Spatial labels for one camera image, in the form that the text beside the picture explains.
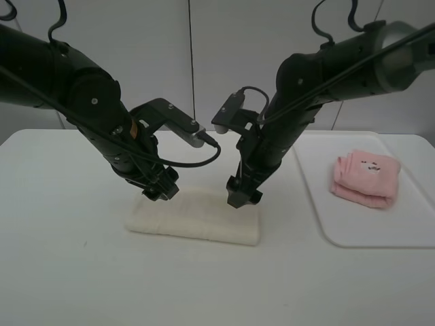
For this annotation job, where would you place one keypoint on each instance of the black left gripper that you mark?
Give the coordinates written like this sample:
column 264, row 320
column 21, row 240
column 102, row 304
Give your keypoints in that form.
column 165, row 188

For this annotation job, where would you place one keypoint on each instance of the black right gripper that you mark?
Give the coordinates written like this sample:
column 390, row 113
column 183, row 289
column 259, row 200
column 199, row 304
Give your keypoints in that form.
column 242, row 191

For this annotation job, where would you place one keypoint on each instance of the white towel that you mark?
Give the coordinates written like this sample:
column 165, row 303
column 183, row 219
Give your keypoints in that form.
column 196, row 213

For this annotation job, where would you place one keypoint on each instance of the pink towel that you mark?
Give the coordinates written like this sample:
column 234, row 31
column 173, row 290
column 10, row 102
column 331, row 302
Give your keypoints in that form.
column 367, row 179

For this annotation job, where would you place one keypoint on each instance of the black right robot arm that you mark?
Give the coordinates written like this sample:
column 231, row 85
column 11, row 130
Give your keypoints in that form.
column 384, row 59

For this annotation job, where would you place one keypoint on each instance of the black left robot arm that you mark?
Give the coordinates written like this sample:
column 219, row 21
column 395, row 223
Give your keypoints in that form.
column 91, row 98

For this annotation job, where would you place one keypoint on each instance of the white plastic tray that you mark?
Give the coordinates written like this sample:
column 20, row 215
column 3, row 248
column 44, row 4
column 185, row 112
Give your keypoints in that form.
column 408, row 223

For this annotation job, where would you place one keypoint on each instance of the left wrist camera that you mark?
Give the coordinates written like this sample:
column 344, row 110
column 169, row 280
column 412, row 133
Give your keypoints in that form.
column 186, row 130

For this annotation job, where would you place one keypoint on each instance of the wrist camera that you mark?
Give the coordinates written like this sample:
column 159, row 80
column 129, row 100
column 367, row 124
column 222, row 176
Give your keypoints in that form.
column 226, row 117
column 186, row 130

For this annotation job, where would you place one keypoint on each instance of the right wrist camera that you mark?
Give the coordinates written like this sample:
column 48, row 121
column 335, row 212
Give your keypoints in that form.
column 226, row 117

